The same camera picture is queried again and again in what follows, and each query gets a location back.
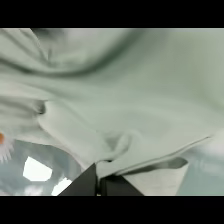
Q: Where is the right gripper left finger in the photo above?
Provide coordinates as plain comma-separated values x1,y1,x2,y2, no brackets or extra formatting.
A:
58,162,98,197

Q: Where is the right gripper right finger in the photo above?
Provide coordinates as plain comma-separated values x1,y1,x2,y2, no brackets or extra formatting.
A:
99,174,145,197

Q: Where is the pale green T-shirt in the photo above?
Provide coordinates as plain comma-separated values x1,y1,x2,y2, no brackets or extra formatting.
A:
0,28,224,197

